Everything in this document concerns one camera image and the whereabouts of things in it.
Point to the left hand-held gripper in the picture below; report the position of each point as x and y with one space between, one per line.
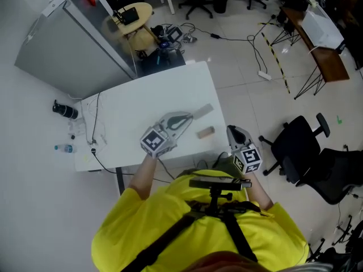
154 142

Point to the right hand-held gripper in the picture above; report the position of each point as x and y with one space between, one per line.
249 157

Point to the grey strip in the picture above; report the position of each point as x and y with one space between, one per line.
203 111

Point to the small beige block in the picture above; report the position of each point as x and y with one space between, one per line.
206 132

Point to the person's right forearm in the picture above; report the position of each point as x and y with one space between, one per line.
259 193

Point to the person's left forearm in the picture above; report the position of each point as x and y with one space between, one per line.
143 177

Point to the person's olive green trousers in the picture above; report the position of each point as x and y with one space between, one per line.
224 164

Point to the black bag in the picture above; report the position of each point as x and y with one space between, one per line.
161 62

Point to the white power strip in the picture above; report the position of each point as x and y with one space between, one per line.
264 75
99 146

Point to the yellow black striped floor strip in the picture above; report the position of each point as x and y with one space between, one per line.
276 61

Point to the black power adapter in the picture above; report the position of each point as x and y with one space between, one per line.
215 36

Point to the clear plastic container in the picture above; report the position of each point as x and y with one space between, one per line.
76 125

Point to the round wooden side table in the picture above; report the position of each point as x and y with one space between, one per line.
141 11

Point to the black router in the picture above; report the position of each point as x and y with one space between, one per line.
130 16

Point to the clear water bottle blue label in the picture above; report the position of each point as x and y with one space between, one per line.
65 148

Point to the person's yellow shirt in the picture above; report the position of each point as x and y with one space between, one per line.
136 231

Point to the black waste bin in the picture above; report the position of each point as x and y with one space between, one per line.
220 4

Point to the large grey cabinet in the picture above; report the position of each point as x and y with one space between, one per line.
65 52

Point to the white box appliance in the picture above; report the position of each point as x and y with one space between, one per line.
320 30

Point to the black chair base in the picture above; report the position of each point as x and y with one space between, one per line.
343 231

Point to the pale yellow cup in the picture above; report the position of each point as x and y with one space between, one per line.
313 2

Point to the black chest camera box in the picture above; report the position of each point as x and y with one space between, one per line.
215 183

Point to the black chest mount bracket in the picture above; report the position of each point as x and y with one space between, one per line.
217 201

